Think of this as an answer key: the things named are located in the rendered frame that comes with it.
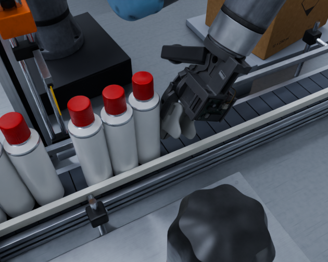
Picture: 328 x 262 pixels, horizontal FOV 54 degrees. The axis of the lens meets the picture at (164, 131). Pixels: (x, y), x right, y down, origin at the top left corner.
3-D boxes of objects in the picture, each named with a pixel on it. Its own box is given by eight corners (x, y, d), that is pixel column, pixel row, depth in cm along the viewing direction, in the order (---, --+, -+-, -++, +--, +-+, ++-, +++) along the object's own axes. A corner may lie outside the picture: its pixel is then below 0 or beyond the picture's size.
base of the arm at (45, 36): (37, 67, 80) (22, 33, 72) (20, 39, 88) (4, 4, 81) (92, 47, 84) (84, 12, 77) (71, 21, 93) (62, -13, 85)
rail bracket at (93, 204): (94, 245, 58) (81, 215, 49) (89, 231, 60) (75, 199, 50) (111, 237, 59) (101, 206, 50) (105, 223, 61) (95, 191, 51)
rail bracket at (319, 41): (306, 90, 85) (331, 35, 72) (288, 74, 89) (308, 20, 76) (316, 86, 86) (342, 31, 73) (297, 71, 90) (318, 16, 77)
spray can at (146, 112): (138, 170, 62) (130, 92, 47) (131, 149, 66) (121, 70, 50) (164, 162, 63) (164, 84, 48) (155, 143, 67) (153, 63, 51)
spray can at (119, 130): (124, 186, 60) (111, 109, 44) (106, 170, 62) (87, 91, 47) (144, 169, 62) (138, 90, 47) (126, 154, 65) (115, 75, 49)
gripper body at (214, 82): (188, 123, 51) (229, 59, 45) (163, 91, 56) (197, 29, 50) (219, 125, 56) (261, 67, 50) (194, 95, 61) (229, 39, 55)
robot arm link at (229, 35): (211, 2, 48) (244, 16, 53) (196, 30, 50) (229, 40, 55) (241, 27, 43) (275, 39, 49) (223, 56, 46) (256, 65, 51)
